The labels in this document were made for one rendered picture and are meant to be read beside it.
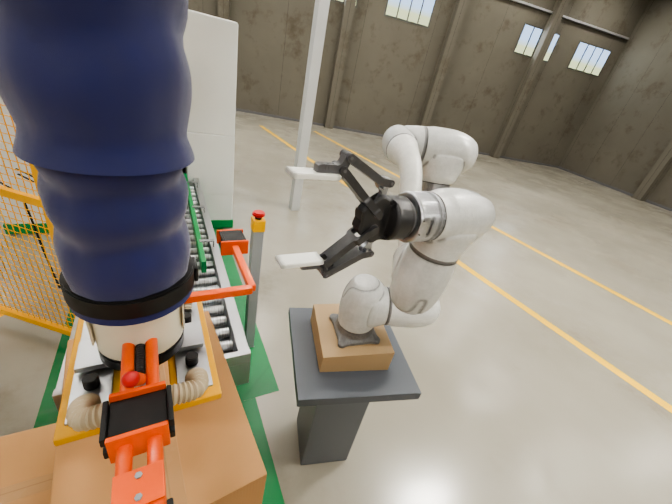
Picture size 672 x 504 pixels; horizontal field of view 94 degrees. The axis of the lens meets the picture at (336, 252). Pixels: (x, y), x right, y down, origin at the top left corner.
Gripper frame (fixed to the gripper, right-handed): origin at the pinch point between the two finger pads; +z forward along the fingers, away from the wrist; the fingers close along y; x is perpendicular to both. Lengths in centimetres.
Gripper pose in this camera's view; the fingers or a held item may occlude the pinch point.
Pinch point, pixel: (290, 220)
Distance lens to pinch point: 44.4
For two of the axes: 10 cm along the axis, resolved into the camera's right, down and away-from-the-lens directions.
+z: -8.7, 0.8, -4.9
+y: -1.9, 8.6, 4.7
